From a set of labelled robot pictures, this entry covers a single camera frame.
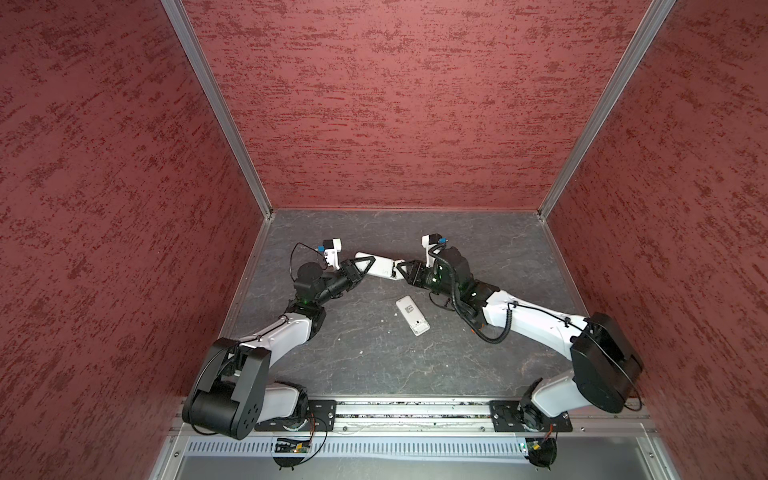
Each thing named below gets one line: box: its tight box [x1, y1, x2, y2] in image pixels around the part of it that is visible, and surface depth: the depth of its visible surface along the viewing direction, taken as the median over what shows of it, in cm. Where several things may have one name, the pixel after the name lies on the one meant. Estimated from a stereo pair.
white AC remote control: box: [395, 295, 431, 337], surface depth 94 cm
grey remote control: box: [354, 252, 405, 280], surface depth 81 cm
